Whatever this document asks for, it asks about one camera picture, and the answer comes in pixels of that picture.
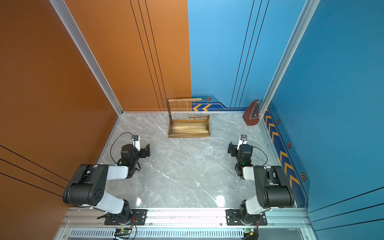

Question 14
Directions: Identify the red corner block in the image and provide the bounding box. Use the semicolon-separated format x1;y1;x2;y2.
243;100;261;126

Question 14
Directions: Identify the aluminium corner post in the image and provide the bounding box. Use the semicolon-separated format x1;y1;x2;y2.
259;0;320;118
50;0;124;116

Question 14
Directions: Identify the wooden jewelry display stand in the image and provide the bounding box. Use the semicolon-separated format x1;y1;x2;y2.
166;98;211;139

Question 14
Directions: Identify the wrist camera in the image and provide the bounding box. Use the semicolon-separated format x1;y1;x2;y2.
132;135;141;151
237;135;248;150

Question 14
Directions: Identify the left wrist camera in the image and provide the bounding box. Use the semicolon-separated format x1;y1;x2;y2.
132;135;141;151

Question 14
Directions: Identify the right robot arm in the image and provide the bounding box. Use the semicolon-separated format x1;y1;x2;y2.
228;143;295;225

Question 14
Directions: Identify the aluminium front rail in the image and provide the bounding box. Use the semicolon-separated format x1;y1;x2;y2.
61;208;312;229

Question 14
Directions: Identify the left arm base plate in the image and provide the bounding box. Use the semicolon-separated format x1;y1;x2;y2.
104;209;148;226

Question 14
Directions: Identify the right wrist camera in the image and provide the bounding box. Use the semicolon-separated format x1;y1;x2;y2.
237;135;248;150

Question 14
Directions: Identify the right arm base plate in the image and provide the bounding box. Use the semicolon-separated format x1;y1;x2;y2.
225;209;268;226

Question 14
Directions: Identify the left green circuit board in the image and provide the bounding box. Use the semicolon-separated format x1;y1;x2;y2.
115;228;133;236

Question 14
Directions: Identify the right aluminium corner post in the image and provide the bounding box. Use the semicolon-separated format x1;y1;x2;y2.
259;0;320;118

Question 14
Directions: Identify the left aluminium corner post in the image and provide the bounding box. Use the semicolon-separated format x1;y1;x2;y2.
50;0;124;116

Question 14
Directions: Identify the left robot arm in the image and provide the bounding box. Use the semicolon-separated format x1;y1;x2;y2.
63;144;151;225

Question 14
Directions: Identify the right green circuit board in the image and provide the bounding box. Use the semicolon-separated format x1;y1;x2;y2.
243;228;256;235

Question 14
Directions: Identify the green circuit board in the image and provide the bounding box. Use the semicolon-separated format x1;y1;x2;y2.
115;228;133;236
243;228;256;235

